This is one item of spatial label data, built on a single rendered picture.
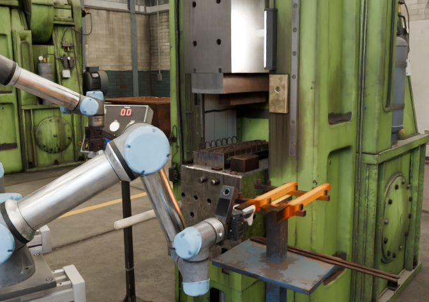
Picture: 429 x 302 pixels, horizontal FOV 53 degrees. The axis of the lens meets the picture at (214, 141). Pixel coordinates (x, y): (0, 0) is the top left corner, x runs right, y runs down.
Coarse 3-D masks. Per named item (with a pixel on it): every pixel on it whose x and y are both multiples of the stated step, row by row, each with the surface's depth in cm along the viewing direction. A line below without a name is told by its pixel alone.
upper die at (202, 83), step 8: (192, 80) 208; (200, 80) 205; (208, 80) 202; (216, 80) 198; (224, 80) 196; (232, 80) 201; (240, 80) 205; (248, 80) 210; (256, 80) 215; (264, 80) 221; (192, 88) 209; (200, 88) 205; (208, 88) 202; (216, 88) 199; (224, 88) 197; (232, 88) 201; (240, 88) 206; (248, 88) 211; (256, 88) 216; (264, 88) 221
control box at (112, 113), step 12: (108, 108) 234; (120, 108) 232; (132, 108) 230; (144, 108) 228; (108, 120) 231; (120, 120) 229; (132, 120) 227; (144, 120) 225; (120, 132) 226; (84, 144) 229
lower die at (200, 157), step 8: (232, 144) 221; (248, 144) 224; (264, 144) 226; (200, 152) 211; (208, 152) 207; (216, 152) 204; (224, 152) 204; (232, 152) 206; (248, 152) 216; (200, 160) 211; (208, 160) 208; (216, 160) 204; (224, 160) 202; (224, 168) 202
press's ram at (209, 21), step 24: (192, 0) 202; (216, 0) 193; (240, 0) 192; (264, 0) 206; (192, 24) 204; (216, 24) 194; (240, 24) 193; (264, 24) 208; (192, 48) 206; (216, 48) 196; (240, 48) 195; (264, 48) 209; (192, 72) 208; (216, 72) 198; (240, 72) 197; (264, 72) 212
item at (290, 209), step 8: (328, 184) 166; (312, 192) 155; (320, 192) 158; (296, 200) 145; (304, 200) 146; (312, 200) 152; (280, 208) 134; (288, 208) 138; (296, 208) 141; (280, 216) 134; (288, 216) 137
